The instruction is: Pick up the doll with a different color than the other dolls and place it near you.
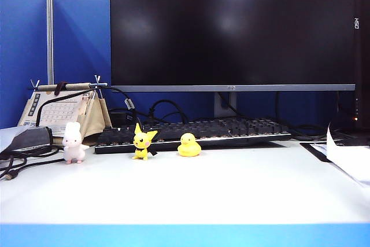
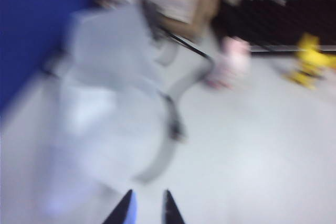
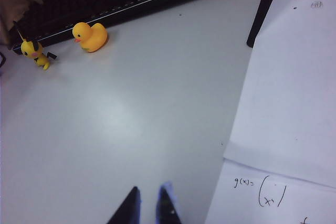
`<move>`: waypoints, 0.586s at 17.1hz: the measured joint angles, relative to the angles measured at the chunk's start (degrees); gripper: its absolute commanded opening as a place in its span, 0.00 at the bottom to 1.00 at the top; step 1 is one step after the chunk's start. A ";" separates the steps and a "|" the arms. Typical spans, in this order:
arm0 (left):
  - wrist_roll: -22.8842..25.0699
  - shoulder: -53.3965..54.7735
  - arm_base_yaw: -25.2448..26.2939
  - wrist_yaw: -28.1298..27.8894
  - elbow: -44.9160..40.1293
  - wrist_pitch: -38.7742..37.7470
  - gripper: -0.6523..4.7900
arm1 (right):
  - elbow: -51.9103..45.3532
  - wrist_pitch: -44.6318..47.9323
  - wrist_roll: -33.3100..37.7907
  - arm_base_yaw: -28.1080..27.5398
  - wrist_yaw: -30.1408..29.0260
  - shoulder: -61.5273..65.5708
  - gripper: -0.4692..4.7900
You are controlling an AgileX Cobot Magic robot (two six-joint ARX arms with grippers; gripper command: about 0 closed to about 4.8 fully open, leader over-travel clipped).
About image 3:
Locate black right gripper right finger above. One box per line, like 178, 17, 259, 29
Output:
154, 181, 184, 224

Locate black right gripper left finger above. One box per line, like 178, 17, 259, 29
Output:
106, 186, 141, 224

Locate white paper with g x formula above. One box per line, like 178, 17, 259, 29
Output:
204, 157, 336, 224

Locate large white handwritten paper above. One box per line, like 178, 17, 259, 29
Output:
223, 0, 336, 188

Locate yellow rubber duck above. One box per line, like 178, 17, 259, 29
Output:
72, 22, 109, 53

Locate yellow Pichu figure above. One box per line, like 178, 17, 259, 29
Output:
13, 22, 58, 71

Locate black flat bar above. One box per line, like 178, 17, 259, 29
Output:
246, 0, 284, 48

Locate brown paper bag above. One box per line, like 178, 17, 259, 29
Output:
0, 0, 44, 49

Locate black cable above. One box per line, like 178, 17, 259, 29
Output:
0, 50, 7, 76

